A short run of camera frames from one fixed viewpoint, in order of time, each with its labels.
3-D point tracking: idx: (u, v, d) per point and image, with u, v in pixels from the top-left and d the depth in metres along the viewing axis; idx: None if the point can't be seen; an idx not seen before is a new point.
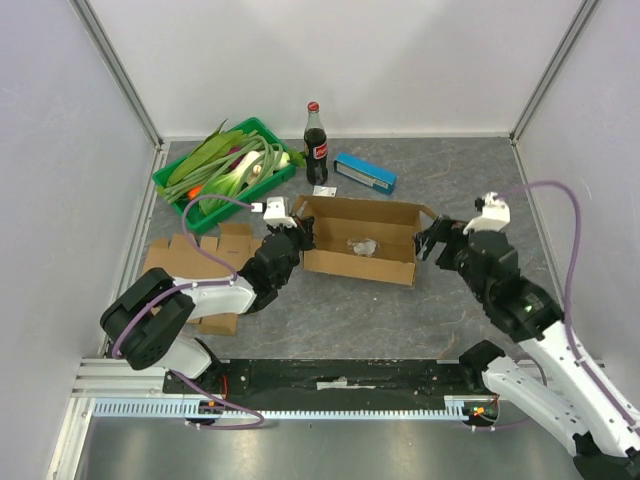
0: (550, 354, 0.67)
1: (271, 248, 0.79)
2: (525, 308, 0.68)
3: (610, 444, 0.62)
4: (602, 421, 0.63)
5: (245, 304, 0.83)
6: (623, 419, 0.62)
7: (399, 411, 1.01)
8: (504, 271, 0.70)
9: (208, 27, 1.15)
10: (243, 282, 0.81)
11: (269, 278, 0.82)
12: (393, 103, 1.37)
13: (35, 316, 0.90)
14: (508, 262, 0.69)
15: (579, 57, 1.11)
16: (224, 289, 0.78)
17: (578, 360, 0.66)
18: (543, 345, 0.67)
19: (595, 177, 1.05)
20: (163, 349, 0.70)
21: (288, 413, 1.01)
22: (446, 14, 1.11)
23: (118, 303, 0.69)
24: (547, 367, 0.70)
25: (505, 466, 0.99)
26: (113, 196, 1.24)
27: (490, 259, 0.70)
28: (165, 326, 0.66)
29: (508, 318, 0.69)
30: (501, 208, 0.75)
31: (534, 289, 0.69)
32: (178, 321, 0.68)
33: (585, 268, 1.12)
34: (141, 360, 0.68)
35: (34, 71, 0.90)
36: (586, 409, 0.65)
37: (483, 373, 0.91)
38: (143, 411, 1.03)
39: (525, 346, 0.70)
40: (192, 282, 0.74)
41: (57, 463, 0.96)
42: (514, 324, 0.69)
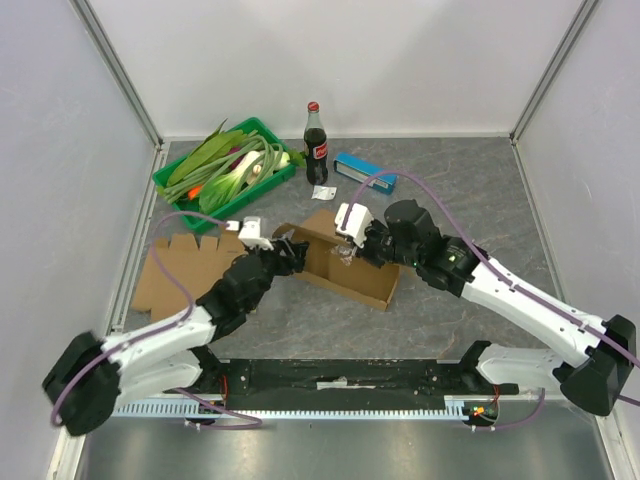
0: (487, 289, 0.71)
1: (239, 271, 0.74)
2: (450, 258, 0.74)
3: (572, 352, 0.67)
4: (555, 334, 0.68)
5: (206, 338, 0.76)
6: (571, 324, 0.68)
7: (399, 411, 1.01)
8: (423, 232, 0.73)
9: (207, 27, 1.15)
10: (198, 314, 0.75)
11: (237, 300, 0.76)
12: (394, 104, 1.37)
13: (33, 316, 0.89)
14: (422, 224, 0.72)
15: (580, 56, 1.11)
16: (171, 335, 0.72)
17: (511, 285, 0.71)
18: (475, 284, 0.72)
19: (596, 176, 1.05)
20: (106, 410, 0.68)
21: (287, 413, 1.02)
22: (445, 15, 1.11)
23: (51, 374, 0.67)
24: (491, 307, 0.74)
25: (505, 466, 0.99)
26: (113, 196, 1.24)
27: (407, 226, 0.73)
28: (96, 398, 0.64)
29: (441, 275, 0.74)
30: (351, 225, 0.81)
31: (455, 242, 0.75)
32: (110, 390, 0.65)
33: (585, 267, 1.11)
34: (82, 427, 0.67)
35: (33, 70, 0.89)
36: (538, 328, 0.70)
37: (477, 367, 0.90)
38: (143, 411, 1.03)
39: (467, 295, 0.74)
40: (122, 342, 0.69)
41: (57, 463, 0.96)
42: (448, 279, 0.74)
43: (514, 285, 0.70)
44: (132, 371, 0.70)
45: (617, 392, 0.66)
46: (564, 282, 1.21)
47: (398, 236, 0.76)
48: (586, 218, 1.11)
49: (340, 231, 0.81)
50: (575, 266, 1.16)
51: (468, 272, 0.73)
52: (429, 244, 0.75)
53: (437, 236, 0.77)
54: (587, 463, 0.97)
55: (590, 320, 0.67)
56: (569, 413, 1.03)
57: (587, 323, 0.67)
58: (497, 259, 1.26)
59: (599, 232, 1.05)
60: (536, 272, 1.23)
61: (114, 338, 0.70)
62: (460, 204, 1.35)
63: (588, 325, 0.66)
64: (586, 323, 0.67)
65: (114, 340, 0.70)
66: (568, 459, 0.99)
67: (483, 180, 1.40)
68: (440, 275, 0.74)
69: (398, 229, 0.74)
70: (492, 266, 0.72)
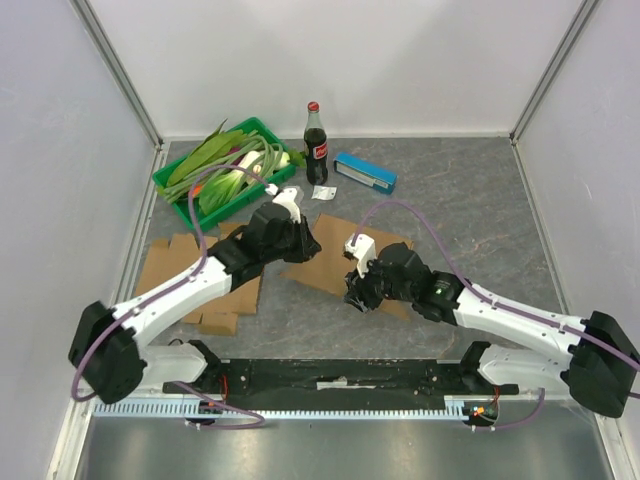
0: (472, 310, 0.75)
1: (270, 212, 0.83)
2: (437, 292, 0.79)
3: (558, 353, 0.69)
4: (539, 339, 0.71)
5: (223, 285, 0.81)
6: (551, 327, 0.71)
7: (399, 411, 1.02)
8: (413, 272, 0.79)
9: (208, 27, 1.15)
10: (211, 264, 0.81)
11: (260, 242, 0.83)
12: (394, 103, 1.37)
13: (34, 315, 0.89)
14: (412, 265, 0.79)
15: (579, 56, 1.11)
16: (182, 291, 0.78)
17: (493, 303, 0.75)
18: (463, 310, 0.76)
19: (595, 176, 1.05)
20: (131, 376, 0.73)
21: (288, 413, 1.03)
22: (445, 15, 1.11)
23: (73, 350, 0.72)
24: (483, 329, 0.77)
25: (505, 467, 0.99)
26: (113, 196, 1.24)
27: (398, 268, 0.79)
28: (117, 363, 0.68)
29: (435, 309, 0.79)
30: (361, 243, 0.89)
31: (445, 276, 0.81)
32: (129, 353, 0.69)
33: (585, 267, 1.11)
34: (114, 393, 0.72)
35: (32, 70, 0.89)
36: (524, 338, 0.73)
37: (478, 369, 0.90)
38: (144, 411, 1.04)
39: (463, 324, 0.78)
40: (134, 308, 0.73)
41: (57, 462, 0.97)
42: (441, 310, 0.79)
43: (494, 303, 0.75)
44: (149, 336, 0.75)
45: (623, 389, 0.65)
46: (564, 282, 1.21)
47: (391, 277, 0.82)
48: (586, 218, 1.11)
49: (349, 248, 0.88)
50: (576, 267, 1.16)
51: (454, 300, 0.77)
52: (419, 282, 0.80)
53: (428, 273, 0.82)
54: (587, 463, 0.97)
55: (567, 320, 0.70)
56: (569, 413, 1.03)
57: (565, 323, 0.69)
58: (497, 259, 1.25)
59: (599, 232, 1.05)
60: (536, 272, 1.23)
61: (124, 305, 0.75)
62: (459, 204, 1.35)
63: (566, 325, 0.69)
64: (564, 324, 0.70)
65: (126, 305, 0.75)
66: (568, 458, 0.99)
67: (483, 180, 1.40)
68: (434, 308, 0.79)
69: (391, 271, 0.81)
70: (474, 289, 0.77)
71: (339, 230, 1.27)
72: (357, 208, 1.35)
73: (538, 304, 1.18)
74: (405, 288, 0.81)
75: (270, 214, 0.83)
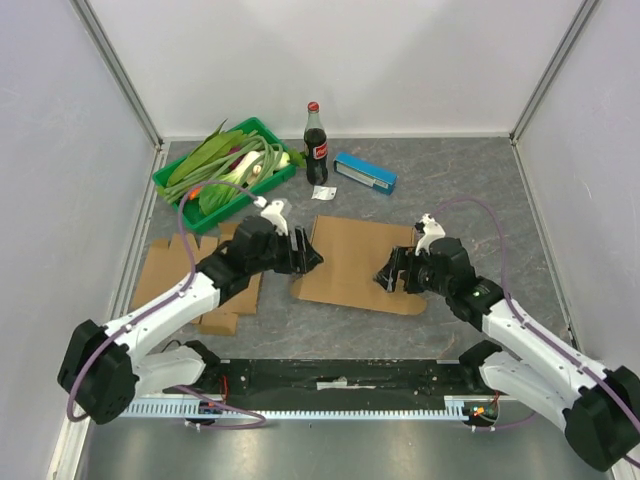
0: (499, 322, 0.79)
1: (254, 225, 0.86)
2: (475, 294, 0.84)
3: (567, 389, 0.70)
4: (555, 371, 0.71)
5: (213, 300, 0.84)
6: (572, 365, 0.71)
7: (399, 411, 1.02)
8: (457, 268, 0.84)
9: (208, 28, 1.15)
10: (201, 278, 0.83)
11: (245, 255, 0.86)
12: (394, 104, 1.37)
13: (34, 315, 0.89)
14: (459, 260, 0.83)
15: (579, 56, 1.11)
16: (174, 306, 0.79)
17: (522, 322, 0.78)
18: (491, 317, 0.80)
19: (595, 176, 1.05)
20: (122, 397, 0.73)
21: (288, 413, 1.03)
22: (445, 15, 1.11)
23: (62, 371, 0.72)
24: (511, 346, 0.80)
25: (506, 467, 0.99)
26: (113, 196, 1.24)
27: (446, 258, 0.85)
28: (110, 382, 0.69)
29: (465, 308, 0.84)
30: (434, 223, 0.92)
31: (487, 283, 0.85)
32: (120, 373, 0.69)
33: (585, 267, 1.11)
34: (106, 413, 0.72)
35: (33, 70, 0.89)
36: (543, 366, 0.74)
37: (480, 367, 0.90)
38: (142, 411, 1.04)
39: (488, 333, 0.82)
40: (125, 326, 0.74)
41: (57, 463, 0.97)
42: (471, 312, 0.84)
43: (525, 322, 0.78)
44: (142, 352, 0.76)
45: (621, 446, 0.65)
46: (564, 282, 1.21)
47: (439, 266, 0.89)
48: (586, 218, 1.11)
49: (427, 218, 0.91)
50: (575, 267, 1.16)
51: (487, 305, 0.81)
52: (461, 279, 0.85)
53: (472, 273, 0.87)
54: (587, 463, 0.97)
55: (590, 363, 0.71)
56: None
57: (586, 364, 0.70)
58: (497, 259, 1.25)
59: (599, 232, 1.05)
60: (536, 272, 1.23)
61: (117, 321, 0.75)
62: (459, 204, 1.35)
63: (587, 367, 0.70)
64: (584, 365, 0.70)
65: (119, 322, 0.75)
66: (567, 458, 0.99)
67: (483, 180, 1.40)
68: (464, 307, 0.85)
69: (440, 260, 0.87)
70: (511, 303, 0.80)
71: (335, 230, 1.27)
72: (357, 208, 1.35)
73: (539, 304, 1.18)
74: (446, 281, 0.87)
75: (252, 228, 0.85)
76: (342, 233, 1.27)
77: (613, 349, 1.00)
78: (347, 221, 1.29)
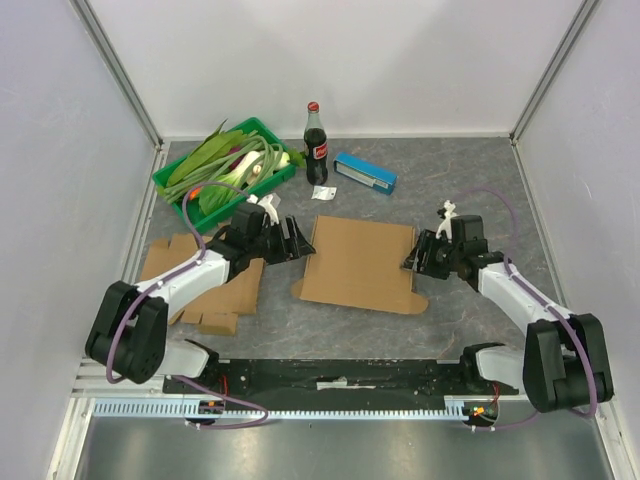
0: (490, 274, 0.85)
1: (249, 206, 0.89)
2: (480, 257, 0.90)
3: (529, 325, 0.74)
4: (524, 311, 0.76)
5: (224, 272, 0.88)
6: (540, 306, 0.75)
7: (399, 411, 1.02)
8: (470, 234, 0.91)
9: (208, 28, 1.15)
10: (212, 256, 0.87)
11: (244, 236, 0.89)
12: (394, 104, 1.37)
13: (33, 315, 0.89)
14: (472, 225, 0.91)
15: (579, 56, 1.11)
16: (196, 271, 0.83)
17: (511, 275, 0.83)
18: (485, 272, 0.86)
19: (595, 176, 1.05)
20: (158, 355, 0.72)
21: (289, 413, 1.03)
22: (446, 15, 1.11)
23: (95, 332, 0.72)
24: (497, 298, 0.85)
25: (505, 467, 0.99)
26: (113, 196, 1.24)
27: (457, 224, 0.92)
28: (150, 333, 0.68)
29: (466, 268, 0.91)
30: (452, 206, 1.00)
31: (494, 252, 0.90)
32: (159, 324, 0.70)
33: (585, 267, 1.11)
34: (144, 372, 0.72)
35: (32, 70, 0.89)
36: (517, 310, 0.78)
37: (476, 354, 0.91)
38: (143, 411, 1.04)
39: (484, 291, 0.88)
40: (157, 282, 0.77)
41: (57, 463, 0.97)
42: (471, 273, 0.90)
43: (513, 273, 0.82)
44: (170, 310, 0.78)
45: (568, 390, 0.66)
46: (564, 282, 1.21)
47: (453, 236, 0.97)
48: (586, 218, 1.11)
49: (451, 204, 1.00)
50: (576, 267, 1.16)
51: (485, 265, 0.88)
52: (474, 246, 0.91)
53: (485, 245, 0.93)
54: (587, 463, 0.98)
55: (558, 305, 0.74)
56: (569, 413, 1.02)
57: (551, 304, 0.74)
58: None
59: (599, 233, 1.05)
60: (536, 272, 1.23)
61: (145, 282, 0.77)
62: (459, 204, 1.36)
63: (552, 306, 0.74)
64: (550, 304, 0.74)
65: (148, 283, 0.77)
66: (567, 458, 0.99)
67: (484, 180, 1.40)
68: (466, 267, 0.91)
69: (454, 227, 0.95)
70: (508, 263, 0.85)
71: (332, 230, 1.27)
72: (357, 208, 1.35)
73: None
74: (457, 246, 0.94)
75: (250, 208, 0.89)
76: (343, 233, 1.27)
77: (613, 349, 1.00)
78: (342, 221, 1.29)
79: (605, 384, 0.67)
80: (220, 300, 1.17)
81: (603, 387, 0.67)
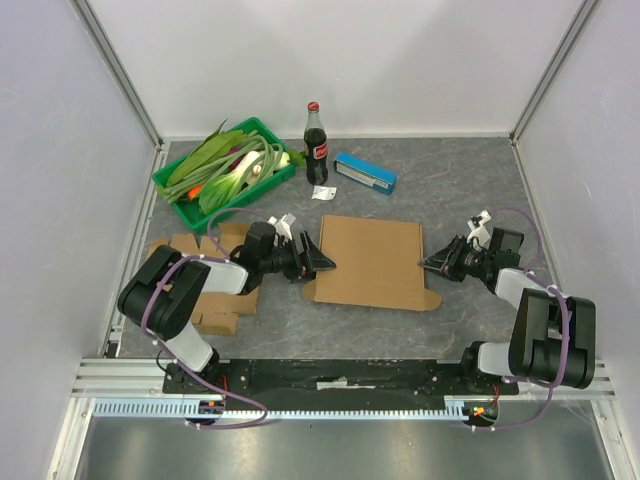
0: (506, 273, 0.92)
1: (261, 229, 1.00)
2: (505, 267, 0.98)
3: None
4: None
5: (241, 279, 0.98)
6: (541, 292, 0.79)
7: (399, 411, 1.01)
8: (503, 243, 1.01)
9: (209, 28, 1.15)
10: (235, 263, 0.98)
11: (256, 254, 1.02)
12: (394, 103, 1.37)
13: (34, 314, 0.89)
14: (508, 237, 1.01)
15: (579, 56, 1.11)
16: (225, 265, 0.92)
17: (525, 273, 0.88)
18: (504, 271, 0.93)
19: (595, 176, 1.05)
20: (187, 315, 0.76)
21: (289, 413, 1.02)
22: (446, 15, 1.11)
23: (134, 281, 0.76)
24: (510, 296, 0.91)
25: (505, 467, 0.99)
26: (113, 195, 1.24)
27: (497, 233, 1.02)
28: (190, 287, 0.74)
29: (488, 272, 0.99)
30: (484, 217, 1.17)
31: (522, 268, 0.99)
32: (199, 283, 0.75)
33: (585, 268, 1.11)
34: (171, 328, 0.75)
35: (32, 69, 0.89)
36: None
37: (479, 346, 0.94)
38: (143, 411, 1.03)
39: (497, 290, 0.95)
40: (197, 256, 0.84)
41: (57, 463, 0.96)
42: (491, 277, 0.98)
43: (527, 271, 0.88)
44: None
45: (549, 357, 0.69)
46: (563, 282, 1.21)
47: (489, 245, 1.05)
48: (586, 218, 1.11)
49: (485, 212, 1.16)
50: (576, 267, 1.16)
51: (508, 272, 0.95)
52: (507, 257, 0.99)
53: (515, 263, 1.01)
54: (587, 463, 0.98)
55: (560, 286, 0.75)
56: (569, 413, 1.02)
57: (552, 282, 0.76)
58: None
59: (599, 233, 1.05)
60: (536, 272, 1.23)
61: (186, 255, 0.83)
62: (459, 204, 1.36)
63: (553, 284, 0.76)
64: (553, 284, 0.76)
65: None
66: (566, 457, 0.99)
67: (484, 180, 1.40)
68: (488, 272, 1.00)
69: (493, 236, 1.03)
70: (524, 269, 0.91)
71: (337, 230, 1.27)
72: (357, 209, 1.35)
73: None
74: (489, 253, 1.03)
75: (260, 232, 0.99)
76: (348, 233, 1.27)
77: (613, 349, 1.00)
78: (350, 219, 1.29)
79: (585, 369, 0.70)
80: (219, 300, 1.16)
81: (582, 373, 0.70)
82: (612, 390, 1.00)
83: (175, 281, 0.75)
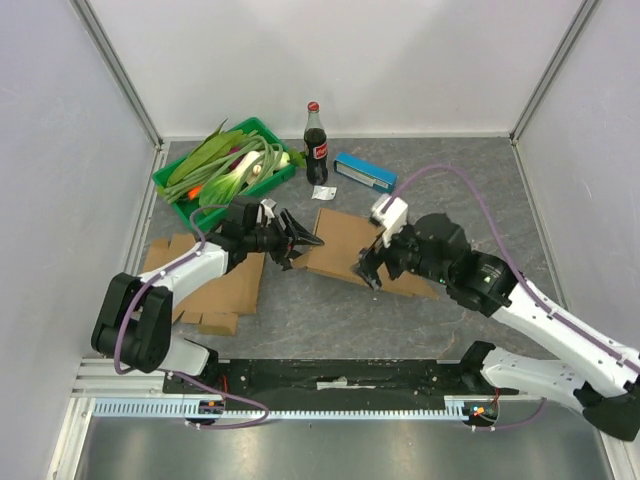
0: (524, 315, 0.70)
1: (243, 197, 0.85)
2: (484, 279, 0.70)
3: (608, 384, 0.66)
4: (594, 366, 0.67)
5: (223, 265, 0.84)
6: (609, 357, 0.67)
7: (399, 411, 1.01)
8: (456, 250, 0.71)
9: (208, 27, 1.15)
10: (212, 245, 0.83)
11: (242, 226, 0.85)
12: (394, 103, 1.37)
13: (34, 314, 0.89)
14: (456, 241, 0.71)
15: (579, 57, 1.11)
16: (196, 262, 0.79)
17: (550, 312, 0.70)
18: (512, 308, 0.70)
19: (595, 176, 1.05)
20: (164, 342, 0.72)
21: (290, 413, 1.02)
22: (445, 15, 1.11)
23: (100, 324, 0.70)
24: (525, 331, 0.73)
25: (505, 467, 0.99)
26: (113, 195, 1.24)
27: (439, 242, 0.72)
28: (156, 320, 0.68)
29: (474, 295, 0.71)
30: (391, 210, 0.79)
31: (487, 260, 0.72)
32: (164, 310, 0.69)
33: (585, 268, 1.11)
34: (151, 361, 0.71)
35: (32, 70, 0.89)
36: (574, 359, 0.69)
37: (482, 370, 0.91)
38: (143, 411, 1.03)
39: (497, 316, 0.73)
40: (160, 273, 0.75)
41: (57, 463, 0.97)
42: (481, 299, 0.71)
43: (551, 311, 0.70)
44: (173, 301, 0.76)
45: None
46: (563, 282, 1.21)
47: (428, 252, 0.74)
48: (586, 218, 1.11)
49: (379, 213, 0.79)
50: (575, 267, 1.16)
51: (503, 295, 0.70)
52: (462, 264, 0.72)
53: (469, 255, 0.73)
54: (587, 464, 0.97)
55: (627, 352, 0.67)
56: (569, 414, 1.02)
57: (626, 356, 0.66)
58: None
59: (599, 233, 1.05)
60: (536, 272, 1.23)
61: (148, 274, 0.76)
62: (459, 204, 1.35)
63: (626, 357, 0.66)
64: (624, 356, 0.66)
65: (150, 274, 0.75)
66: (566, 457, 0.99)
67: (484, 180, 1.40)
68: (474, 294, 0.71)
69: (430, 244, 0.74)
70: (529, 288, 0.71)
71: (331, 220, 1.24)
72: (357, 209, 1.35)
73: None
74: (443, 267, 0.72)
75: (245, 200, 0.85)
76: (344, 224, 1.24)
77: None
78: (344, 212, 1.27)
79: None
80: (219, 300, 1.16)
81: None
82: None
83: (140, 317, 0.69)
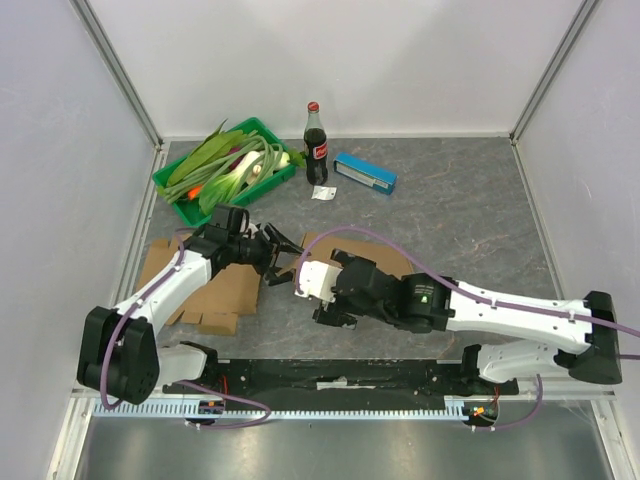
0: (472, 317, 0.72)
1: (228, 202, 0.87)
2: (421, 299, 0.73)
3: (572, 345, 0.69)
4: (551, 333, 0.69)
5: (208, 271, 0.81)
6: (560, 318, 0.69)
7: (399, 410, 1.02)
8: (378, 290, 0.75)
9: (208, 27, 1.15)
10: (191, 255, 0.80)
11: (225, 229, 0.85)
12: (393, 103, 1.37)
13: (34, 314, 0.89)
14: (375, 283, 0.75)
15: (578, 57, 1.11)
16: (177, 277, 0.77)
17: (492, 304, 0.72)
18: (458, 317, 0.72)
19: (595, 176, 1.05)
20: (151, 370, 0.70)
21: (291, 413, 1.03)
22: (445, 15, 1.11)
23: (83, 362, 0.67)
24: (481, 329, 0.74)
25: (505, 467, 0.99)
26: (113, 195, 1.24)
27: (362, 290, 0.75)
28: (140, 354, 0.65)
29: (422, 319, 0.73)
30: (309, 277, 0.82)
31: (418, 280, 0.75)
32: (147, 343, 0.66)
33: (585, 268, 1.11)
34: (140, 391, 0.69)
35: (32, 70, 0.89)
36: (533, 333, 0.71)
37: (481, 375, 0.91)
38: (143, 411, 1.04)
39: (452, 326, 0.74)
40: (137, 301, 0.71)
41: (57, 463, 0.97)
42: (428, 320, 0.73)
43: (493, 303, 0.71)
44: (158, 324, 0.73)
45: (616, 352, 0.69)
46: (564, 282, 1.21)
47: (358, 300, 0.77)
48: (586, 218, 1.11)
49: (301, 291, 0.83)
50: (575, 267, 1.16)
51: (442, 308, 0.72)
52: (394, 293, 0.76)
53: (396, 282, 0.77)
54: (587, 463, 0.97)
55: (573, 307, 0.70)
56: (569, 413, 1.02)
57: (572, 311, 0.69)
58: (497, 259, 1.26)
59: (599, 233, 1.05)
60: (536, 272, 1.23)
61: (125, 303, 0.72)
62: (459, 204, 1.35)
63: (574, 312, 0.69)
64: (572, 312, 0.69)
65: (126, 303, 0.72)
66: (566, 457, 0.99)
67: (484, 180, 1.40)
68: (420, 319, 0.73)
69: (356, 294, 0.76)
70: (462, 291, 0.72)
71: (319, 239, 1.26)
72: (357, 208, 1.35)
73: None
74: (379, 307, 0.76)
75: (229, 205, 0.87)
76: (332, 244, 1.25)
77: None
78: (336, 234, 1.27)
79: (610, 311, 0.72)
80: (219, 300, 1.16)
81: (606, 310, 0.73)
82: (612, 390, 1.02)
83: (123, 350, 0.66)
